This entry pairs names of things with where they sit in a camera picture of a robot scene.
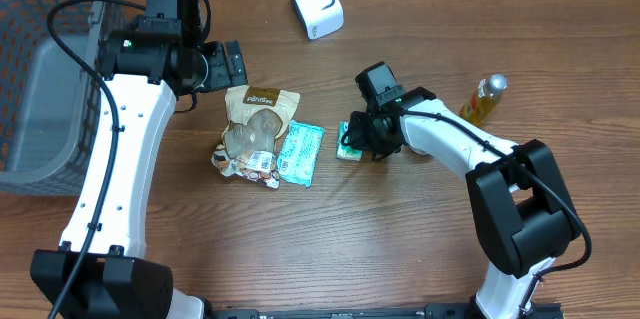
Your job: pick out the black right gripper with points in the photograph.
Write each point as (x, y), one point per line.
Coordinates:
(363, 142)

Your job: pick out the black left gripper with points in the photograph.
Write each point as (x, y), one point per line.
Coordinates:
(216, 76)

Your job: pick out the teal tissue pack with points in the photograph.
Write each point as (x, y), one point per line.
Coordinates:
(345, 152)

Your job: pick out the beige brown snack bag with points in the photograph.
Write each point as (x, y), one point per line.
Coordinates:
(257, 118)

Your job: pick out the teal wipes packet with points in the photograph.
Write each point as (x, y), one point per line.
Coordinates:
(298, 156)

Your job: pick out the yellow dish soap bottle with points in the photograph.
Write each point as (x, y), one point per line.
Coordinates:
(484, 99)

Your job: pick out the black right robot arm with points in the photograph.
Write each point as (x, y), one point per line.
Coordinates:
(524, 217)

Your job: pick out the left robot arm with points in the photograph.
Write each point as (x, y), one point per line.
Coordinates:
(99, 269)

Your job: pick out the white barcode scanner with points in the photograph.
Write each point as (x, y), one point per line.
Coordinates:
(319, 17)

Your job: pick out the grey plastic mesh basket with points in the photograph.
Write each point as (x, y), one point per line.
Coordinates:
(49, 105)

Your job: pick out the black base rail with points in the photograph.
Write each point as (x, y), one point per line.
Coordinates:
(330, 314)

